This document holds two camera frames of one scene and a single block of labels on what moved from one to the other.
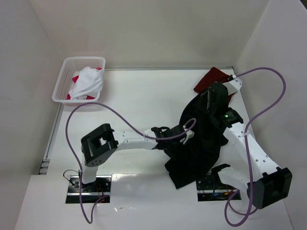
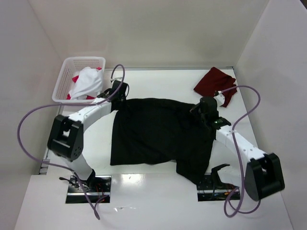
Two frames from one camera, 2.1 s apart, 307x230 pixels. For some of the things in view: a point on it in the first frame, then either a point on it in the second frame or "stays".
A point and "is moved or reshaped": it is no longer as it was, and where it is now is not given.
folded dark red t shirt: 213,74 stays
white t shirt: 89,82 stays
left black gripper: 179,131 to 119,103
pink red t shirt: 75,79 stays
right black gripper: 213,93 to 201,115
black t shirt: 196,161 is moved or reshaped
